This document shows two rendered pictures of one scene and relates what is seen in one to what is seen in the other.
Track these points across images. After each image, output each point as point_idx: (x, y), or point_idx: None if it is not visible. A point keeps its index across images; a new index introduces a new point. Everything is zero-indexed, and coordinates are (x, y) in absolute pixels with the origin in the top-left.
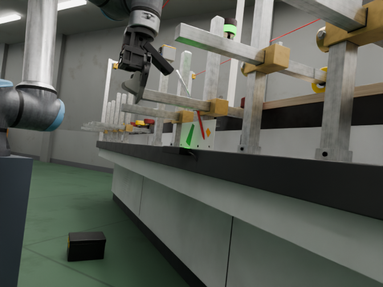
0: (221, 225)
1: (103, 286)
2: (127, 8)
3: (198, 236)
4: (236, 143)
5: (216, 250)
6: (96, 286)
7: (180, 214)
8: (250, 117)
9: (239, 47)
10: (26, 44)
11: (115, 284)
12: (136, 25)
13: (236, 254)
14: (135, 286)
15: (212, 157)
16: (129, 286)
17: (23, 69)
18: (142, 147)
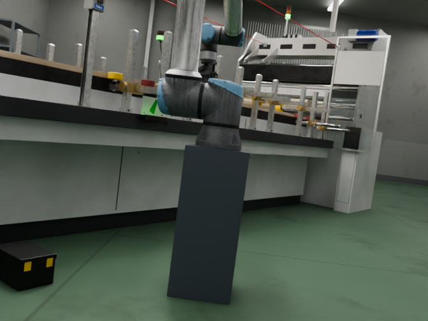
0: (111, 165)
1: (93, 260)
2: (211, 44)
3: (82, 183)
4: None
5: (106, 185)
6: (97, 262)
7: (44, 176)
8: None
9: None
10: (201, 33)
11: (85, 256)
12: (214, 61)
13: (125, 178)
14: (81, 250)
15: (178, 123)
16: (84, 252)
17: (198, 58)
18: (66, 107)
